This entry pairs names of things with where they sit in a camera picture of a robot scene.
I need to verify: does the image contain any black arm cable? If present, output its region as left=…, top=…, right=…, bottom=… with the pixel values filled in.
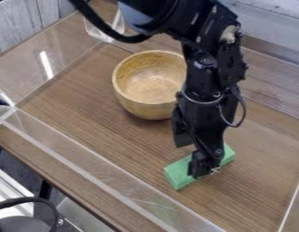
left=218, top=85, right=249, bottom=129

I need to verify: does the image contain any brown wooden bowl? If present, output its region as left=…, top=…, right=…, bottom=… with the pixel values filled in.
left=112, top=50, right=187, bottom=120

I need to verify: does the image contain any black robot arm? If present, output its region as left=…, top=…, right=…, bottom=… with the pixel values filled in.
left=70, top=0, right=249, bottom=179

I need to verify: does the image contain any green rectangular block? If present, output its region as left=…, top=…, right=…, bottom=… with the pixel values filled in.
left=163, top=144, right=237, bottom=190

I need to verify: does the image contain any black table leg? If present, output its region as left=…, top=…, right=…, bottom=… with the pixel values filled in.
left=39, top=180, right=52, bottom=200

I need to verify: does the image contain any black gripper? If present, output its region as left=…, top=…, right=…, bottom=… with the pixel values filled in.
left=172, top=90, right=241, bottom=179

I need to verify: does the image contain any black cable loop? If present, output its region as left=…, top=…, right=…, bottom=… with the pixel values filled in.
left=0, top=197, right=60, bottom=232

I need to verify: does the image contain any clear acrylic tray wall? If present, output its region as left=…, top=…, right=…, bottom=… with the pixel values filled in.
left=0, top=14, right=299, bottom=232

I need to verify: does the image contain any clear acrylic corner bracket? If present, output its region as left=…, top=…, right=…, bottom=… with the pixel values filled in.
left=82, top=6, right=127, bottom=44

